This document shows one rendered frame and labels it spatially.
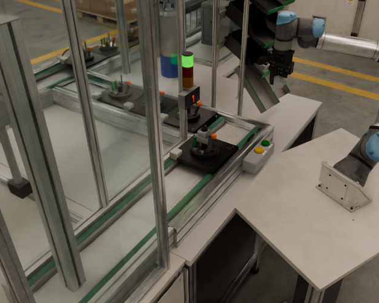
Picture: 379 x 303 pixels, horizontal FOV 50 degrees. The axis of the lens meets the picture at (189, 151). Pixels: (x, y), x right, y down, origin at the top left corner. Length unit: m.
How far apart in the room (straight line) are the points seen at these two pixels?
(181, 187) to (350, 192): 0.71
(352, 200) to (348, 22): 4.37
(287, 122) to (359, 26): 3.69
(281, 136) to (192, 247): 0.93
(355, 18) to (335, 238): 4.50
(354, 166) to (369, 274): 1.15
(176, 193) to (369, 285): 1.47
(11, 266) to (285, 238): 1.08
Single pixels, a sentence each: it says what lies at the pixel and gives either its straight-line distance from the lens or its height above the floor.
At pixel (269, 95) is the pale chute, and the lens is 2.31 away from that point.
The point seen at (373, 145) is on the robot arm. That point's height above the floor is 1.19.
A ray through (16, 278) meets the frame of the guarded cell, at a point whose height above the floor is 1.37.
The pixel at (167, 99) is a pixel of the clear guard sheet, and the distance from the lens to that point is 1.81.
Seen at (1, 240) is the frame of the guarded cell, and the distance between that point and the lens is 0.89.
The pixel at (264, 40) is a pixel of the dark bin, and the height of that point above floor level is 1.37.
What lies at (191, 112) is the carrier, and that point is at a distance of 2.21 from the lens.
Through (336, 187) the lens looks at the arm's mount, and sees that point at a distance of 1.87.
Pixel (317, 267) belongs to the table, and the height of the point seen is 0.86.
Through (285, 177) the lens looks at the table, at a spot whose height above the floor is 0.86.
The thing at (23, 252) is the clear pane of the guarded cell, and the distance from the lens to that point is 0.96.
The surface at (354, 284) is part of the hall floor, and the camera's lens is 2.76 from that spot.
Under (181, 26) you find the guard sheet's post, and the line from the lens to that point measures 1.77.
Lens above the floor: 2.07
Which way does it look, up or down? 35 degrees down
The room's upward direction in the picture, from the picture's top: 1 degrees counter-clockwise
